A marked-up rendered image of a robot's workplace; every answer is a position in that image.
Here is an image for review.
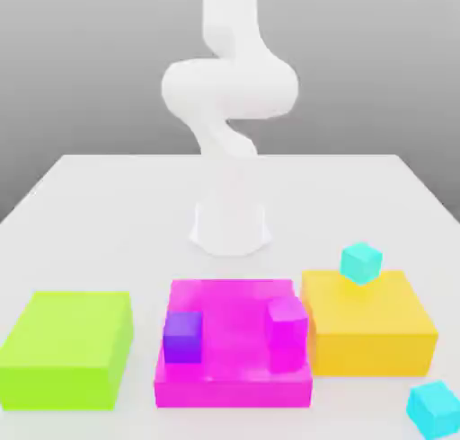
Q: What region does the large orange box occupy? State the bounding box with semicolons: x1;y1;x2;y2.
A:
300;269;439;378

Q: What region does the large green box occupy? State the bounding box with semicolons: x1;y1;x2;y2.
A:
0;290;135;411

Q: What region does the small magenta cube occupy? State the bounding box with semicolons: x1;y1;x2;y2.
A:
265;295;310;375

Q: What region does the small cyan cube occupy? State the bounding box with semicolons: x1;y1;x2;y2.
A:
340;241;384;286
405;379;460;440

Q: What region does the large magenta box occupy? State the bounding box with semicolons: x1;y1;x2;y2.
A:
153;278;314;409

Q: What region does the small purple cube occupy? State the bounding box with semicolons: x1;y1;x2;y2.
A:
162;310;203;365

